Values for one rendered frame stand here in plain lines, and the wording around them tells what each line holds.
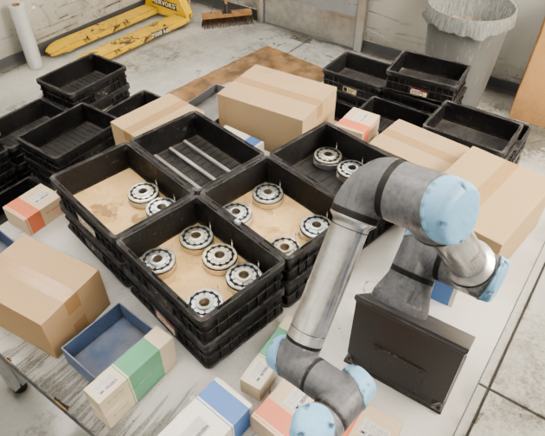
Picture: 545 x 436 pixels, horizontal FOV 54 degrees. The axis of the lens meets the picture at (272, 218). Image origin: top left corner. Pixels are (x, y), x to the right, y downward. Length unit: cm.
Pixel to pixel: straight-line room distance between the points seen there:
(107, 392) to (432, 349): 78
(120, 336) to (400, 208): 97
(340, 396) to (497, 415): 145
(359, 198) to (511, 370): 167
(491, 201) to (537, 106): 231
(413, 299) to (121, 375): 75
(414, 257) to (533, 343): 138
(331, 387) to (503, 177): 112
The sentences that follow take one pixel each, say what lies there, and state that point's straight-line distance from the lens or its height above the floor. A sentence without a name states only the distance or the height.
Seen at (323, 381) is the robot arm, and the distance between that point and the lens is 103.
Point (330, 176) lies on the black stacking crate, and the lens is 190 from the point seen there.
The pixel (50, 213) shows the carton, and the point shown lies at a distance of 203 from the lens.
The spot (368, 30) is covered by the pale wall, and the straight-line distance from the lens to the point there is 465.
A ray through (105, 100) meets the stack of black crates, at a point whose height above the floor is 47.
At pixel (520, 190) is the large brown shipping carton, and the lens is 189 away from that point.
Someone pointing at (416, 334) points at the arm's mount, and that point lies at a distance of 131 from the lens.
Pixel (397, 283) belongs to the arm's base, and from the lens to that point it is 136.
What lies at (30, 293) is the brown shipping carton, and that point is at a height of 86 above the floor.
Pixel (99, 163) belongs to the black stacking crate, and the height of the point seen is 90.
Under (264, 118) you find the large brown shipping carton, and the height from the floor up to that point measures 85.
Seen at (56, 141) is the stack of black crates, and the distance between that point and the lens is 286.
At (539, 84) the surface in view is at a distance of 404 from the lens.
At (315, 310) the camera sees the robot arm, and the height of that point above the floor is 118.
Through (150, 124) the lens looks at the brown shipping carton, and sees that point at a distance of 215.
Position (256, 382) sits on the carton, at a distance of 143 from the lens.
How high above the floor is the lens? 200
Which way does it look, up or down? 43 degrees down
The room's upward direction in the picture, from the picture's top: straight up
